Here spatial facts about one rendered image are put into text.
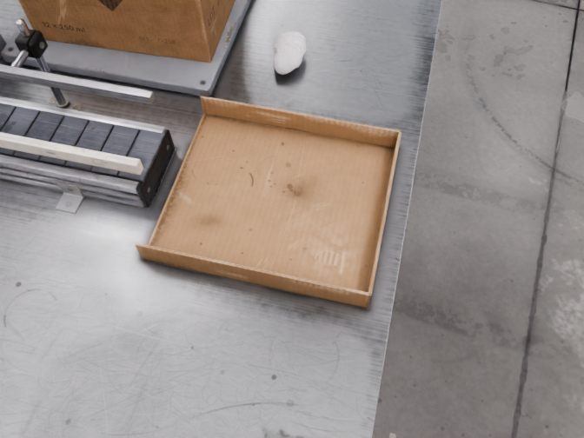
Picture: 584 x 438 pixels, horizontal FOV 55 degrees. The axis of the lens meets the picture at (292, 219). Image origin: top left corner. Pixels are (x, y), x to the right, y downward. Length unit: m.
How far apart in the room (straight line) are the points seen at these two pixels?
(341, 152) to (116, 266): 0.35
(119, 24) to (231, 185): 0.32
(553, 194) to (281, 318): 1.38
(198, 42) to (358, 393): 0.56
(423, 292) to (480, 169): 0.49
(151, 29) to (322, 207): 0.39
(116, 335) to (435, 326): 1.07
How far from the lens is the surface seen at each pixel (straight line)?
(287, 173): 0.81
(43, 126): 0.88
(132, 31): 0.96
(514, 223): 1.85
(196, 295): 0.73
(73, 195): 0.85
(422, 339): 1.61
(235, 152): 0.84
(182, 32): 0.92
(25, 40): 0.87
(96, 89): 0.78
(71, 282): 0.78
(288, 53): 0.94
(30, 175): 0.86
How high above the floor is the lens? 1.49
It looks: 59 degrees down
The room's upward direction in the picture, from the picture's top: 1 degrees counter-clockwise
